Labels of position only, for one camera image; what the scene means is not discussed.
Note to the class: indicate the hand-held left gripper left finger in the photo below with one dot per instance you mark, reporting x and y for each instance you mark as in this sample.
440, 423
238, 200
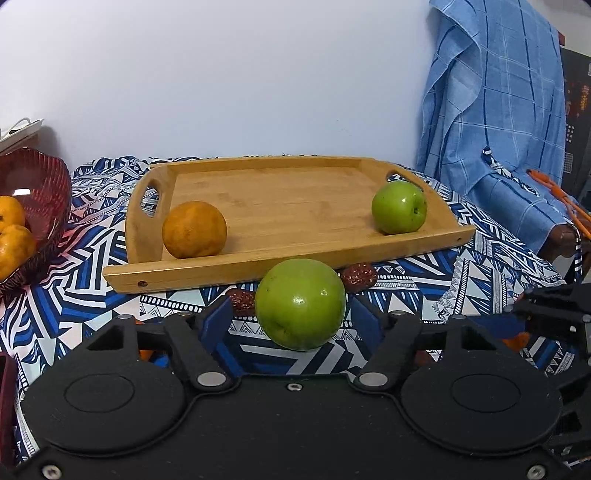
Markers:
214, 332

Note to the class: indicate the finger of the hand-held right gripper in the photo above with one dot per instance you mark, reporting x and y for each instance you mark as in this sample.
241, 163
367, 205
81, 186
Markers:
554, 309

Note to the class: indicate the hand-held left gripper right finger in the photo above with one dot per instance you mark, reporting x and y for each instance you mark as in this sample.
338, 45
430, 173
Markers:
367, 327

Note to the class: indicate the green apple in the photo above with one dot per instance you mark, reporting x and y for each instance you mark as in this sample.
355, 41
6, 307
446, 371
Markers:
300, 304
399, 207

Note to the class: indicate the dark wooden chair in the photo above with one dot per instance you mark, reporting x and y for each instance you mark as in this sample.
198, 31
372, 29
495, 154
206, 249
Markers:
561, 240

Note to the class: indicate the large orange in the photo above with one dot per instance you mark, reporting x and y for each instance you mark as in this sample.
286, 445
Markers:
194, 230

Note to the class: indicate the blue geometric patterned tablecloth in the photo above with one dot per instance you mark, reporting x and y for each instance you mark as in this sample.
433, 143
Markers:
92, 286

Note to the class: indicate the dark dotted panel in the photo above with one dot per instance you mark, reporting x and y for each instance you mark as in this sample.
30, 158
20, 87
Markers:
577, 115

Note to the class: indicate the blue plaid cloth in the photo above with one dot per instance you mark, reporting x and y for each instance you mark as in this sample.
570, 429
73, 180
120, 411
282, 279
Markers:
498, 115

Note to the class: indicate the orange in bowl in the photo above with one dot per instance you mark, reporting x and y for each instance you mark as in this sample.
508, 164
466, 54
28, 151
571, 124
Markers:
9, 212
14, 251

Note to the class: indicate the red woven bowl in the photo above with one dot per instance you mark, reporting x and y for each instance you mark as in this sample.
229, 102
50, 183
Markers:
46, 184

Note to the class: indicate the white box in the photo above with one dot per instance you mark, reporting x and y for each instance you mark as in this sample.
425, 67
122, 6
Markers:
21, 136

